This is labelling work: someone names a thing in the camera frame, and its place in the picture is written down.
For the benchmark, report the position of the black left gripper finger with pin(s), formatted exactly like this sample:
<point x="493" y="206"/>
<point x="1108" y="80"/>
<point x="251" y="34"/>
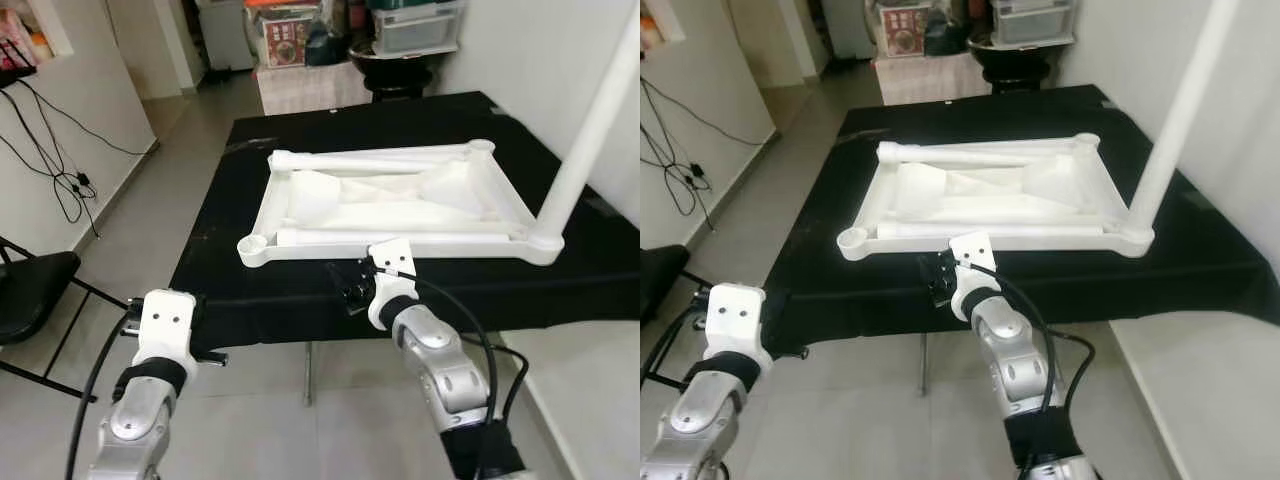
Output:
<point x="212" y="358"/>
<point x="790" y="352"/>

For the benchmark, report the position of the white plastic table leg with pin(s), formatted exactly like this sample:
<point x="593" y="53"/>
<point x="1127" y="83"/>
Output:
<point x="590" y="130"/>
<point x="1185" y="110"/>
<point x="910" y="231"/>
<point x="950" y="153"/>
<point x="420" y="150"/>
<point x="350" y="160"/>
<point x="1030" y="143"/>
<point x="330" y="236"/>

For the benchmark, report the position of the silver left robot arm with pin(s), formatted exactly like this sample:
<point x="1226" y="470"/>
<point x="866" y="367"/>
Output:
<point x="135" y="430"/>
<point x="700" y="425"/>

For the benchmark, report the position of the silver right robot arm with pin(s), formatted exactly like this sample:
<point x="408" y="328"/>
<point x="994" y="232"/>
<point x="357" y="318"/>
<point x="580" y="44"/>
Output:
<point x="445" y="370"/>
<point x="1015" y="360"/>

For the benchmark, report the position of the white plastic table top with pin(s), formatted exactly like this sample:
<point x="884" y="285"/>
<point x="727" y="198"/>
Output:
<point x="900" y="245"/>
<point x="300" y="252"/>

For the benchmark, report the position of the black tablecloth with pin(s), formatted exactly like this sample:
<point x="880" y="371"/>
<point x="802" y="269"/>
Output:
<point x="215" y="230"/>
<point x="820" y="220"/>

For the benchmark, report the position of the black folding chair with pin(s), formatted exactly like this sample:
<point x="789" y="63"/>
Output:
<point x="35" y="285"/>
<point x="660" y="275"/>

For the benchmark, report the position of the white cloth covered bench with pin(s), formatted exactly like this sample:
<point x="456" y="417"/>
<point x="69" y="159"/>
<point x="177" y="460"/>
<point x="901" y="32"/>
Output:
<point x="930" y="80"/>
<point x="310" y="90"/>

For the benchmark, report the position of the grey tape piece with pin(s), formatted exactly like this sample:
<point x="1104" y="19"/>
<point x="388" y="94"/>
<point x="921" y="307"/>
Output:
<point x="600" y="205"/>
<point x="1200" y="199"/>

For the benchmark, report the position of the black round stool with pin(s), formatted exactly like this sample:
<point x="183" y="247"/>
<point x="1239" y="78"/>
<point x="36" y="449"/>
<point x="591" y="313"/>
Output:
<point x="1010" y="60"/>
<point x="390" y="65"/>

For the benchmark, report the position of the black bag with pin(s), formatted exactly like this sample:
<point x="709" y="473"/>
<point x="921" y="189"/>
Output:
<point x="945" y="38"/>
<point x="325" y="45"/>

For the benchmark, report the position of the red printed box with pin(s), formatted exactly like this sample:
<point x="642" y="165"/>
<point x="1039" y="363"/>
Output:
<point x="905" y="35"/>
<point x="285" y="40"/>

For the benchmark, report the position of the clear plastic storage bin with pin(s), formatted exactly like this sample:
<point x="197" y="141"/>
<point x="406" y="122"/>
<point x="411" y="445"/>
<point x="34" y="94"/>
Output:
<point x="420" y="35"/>
<point x="1035" y="25"/>

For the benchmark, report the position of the grey cabinet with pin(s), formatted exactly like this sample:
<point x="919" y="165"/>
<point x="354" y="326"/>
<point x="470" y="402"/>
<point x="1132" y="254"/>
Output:
<point x="225" y="35"/>
<point x="850" y="30"/>

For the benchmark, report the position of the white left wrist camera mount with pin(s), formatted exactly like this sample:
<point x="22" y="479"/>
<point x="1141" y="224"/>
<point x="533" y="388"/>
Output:
<point x="165" y="320"/>
<point x="735" y="315"/>

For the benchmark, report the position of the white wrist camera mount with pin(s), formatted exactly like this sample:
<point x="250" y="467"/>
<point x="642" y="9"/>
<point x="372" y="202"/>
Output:
<point x="972" y="250"/>
<point x="165" y="320"/>
<point x="392" y="255"/>
<point x="735" y="315"/>

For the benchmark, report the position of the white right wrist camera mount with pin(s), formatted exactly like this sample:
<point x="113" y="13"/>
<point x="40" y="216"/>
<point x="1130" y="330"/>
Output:
<point x="392" y="255"/>
<point x="972" y="250"/>

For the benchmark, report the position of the metal folding table frame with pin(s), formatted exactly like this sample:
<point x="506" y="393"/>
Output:
<point x="308" y="375"/>
<point x="922" y="365"/>

